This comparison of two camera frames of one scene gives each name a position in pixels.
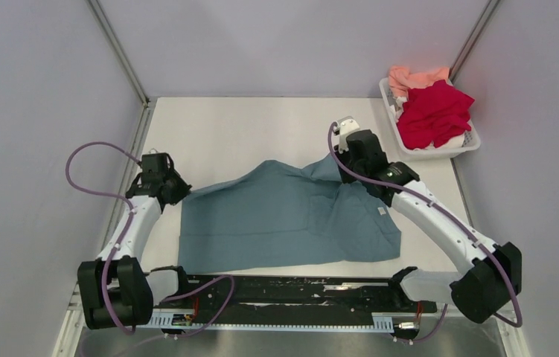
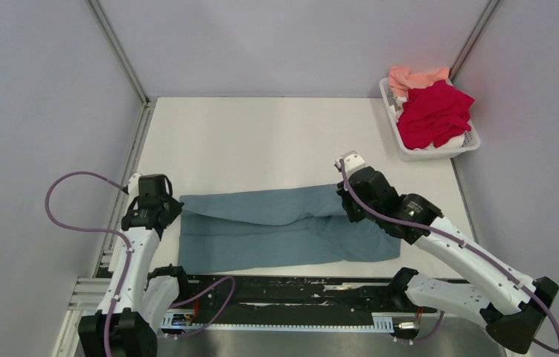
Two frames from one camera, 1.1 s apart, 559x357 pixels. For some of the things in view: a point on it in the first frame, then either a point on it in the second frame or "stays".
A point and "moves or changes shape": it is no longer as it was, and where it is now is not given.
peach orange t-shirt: x=401 y=79 stays
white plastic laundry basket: x=471 y=139 stays
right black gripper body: x=354 y=167 → x=353 y=213
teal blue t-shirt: x=282 y=216 moves or changes shape
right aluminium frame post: x=471 y=39 stays
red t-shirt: x=435 y=115 stays
